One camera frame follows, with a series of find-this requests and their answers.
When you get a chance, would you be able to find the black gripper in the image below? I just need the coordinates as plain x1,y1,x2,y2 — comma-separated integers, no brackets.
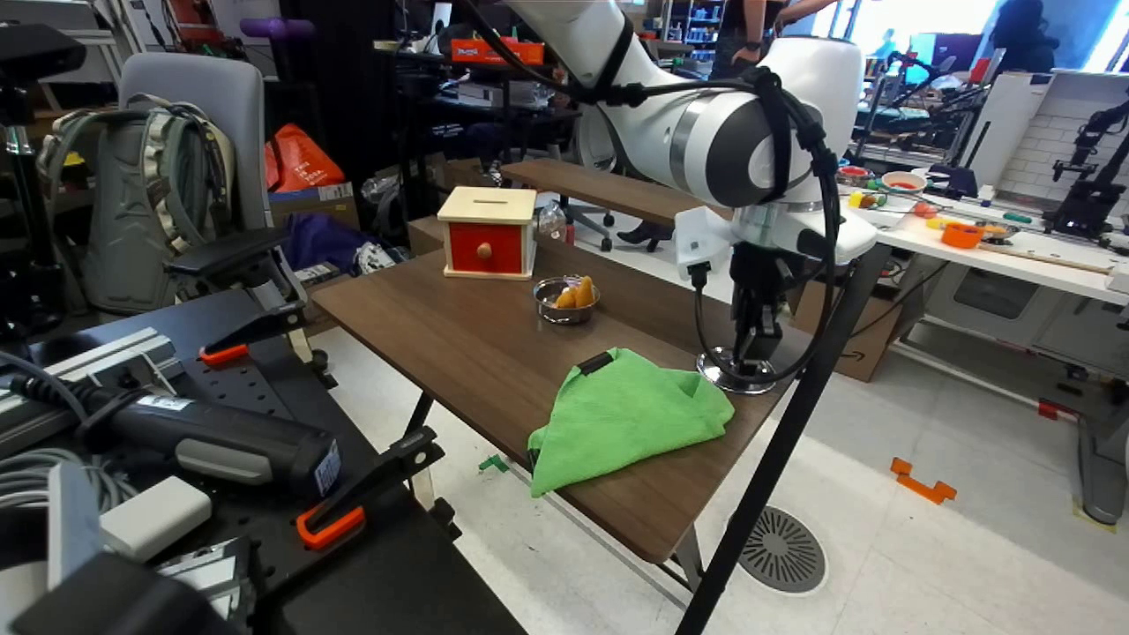
723,243,793,381

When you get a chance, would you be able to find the cardboard box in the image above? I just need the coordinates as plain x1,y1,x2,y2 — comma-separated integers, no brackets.
790,274,909,386

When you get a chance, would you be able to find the green microfibre cloth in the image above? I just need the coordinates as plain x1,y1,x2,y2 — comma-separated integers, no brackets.
524,346,737,500

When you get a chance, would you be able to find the orange toy food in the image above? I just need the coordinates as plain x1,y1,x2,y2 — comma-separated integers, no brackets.
549,273,601,316

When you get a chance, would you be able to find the round floor drain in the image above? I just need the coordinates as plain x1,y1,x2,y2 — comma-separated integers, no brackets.
737,506,830,596

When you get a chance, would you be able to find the small orange bowl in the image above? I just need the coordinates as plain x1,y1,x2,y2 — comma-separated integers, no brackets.
529,274,602,327

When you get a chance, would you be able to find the long brown bench table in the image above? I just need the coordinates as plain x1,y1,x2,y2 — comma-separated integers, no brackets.
496,156,875,320

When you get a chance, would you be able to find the orange cup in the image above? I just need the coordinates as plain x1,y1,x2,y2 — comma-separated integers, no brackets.
937,220,986,254

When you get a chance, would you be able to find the brown wood-top table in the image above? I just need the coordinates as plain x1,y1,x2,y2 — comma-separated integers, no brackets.
305,224,878,635

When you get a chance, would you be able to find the wooden box with red drawer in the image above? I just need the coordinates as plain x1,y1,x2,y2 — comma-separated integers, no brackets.
435,184,541,281

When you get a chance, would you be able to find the white work table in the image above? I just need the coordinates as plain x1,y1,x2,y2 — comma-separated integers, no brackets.
839,162,1129,528

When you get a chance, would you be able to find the white display board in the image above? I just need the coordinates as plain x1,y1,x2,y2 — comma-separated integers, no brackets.
996,66,1129,215

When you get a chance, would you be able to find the orange red storage box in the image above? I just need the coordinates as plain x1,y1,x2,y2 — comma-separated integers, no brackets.
448,33,549,70

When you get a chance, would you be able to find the person in blue top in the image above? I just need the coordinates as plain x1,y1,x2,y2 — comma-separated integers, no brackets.
990,0,1064,77

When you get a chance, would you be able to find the black perforated platform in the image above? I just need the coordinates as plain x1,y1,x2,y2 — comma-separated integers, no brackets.
0,286,524,635

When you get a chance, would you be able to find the purple fabric bag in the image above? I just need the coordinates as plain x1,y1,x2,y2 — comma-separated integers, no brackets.
278,213,370,274

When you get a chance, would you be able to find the black clamp with orange grip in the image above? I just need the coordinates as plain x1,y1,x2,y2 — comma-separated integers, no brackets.
195,301,310,374
294,422,448,556

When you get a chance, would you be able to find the orange bag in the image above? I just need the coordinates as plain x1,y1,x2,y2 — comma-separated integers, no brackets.
261,120,348,196

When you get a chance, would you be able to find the black handheld device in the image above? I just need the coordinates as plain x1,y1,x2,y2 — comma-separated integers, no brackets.
84,388,347,498

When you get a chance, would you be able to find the grey office chair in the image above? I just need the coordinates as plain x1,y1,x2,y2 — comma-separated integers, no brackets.
115,48,294,311

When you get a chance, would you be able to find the white power adapter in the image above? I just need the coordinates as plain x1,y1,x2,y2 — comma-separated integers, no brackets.
98,474,216,564

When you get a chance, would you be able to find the grey backpack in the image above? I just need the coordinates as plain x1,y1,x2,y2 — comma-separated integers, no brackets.
34,95,238,313

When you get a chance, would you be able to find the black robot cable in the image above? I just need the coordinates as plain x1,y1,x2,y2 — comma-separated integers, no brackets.
683,65,846,395

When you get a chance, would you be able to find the orange bracket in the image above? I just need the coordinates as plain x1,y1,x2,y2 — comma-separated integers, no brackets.
890,455,959,509

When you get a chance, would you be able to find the silver aluminium rail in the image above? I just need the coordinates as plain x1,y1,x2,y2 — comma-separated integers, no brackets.
0,323,178,428

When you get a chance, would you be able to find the white cable bundle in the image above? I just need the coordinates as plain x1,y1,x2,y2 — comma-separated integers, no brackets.
0,446,126,515

